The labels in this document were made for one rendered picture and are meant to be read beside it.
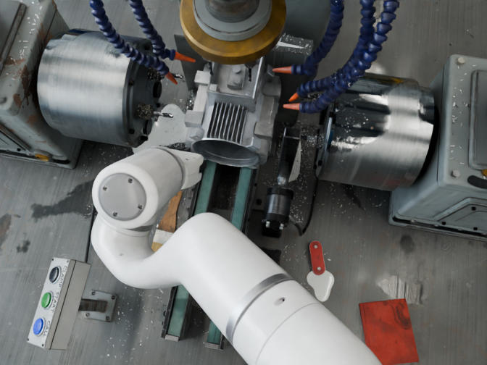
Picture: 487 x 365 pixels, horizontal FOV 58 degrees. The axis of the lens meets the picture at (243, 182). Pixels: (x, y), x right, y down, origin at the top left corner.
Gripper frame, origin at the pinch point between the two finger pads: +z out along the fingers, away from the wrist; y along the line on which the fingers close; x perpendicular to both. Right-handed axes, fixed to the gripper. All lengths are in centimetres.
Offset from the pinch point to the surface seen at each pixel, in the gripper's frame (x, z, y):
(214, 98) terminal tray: 10.9, 12.0, 2.6
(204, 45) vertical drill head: 20.2, -7.7, 2.9
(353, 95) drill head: 15.9, 9.5, 30.4
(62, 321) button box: -34.4, -8.5, -17.7
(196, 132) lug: 3.4, 10.6, -0.2
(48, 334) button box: -35.8, -11.2, -19.0
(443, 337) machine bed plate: -38, 20, 65
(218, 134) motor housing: 3.8, 10.7, 4.6
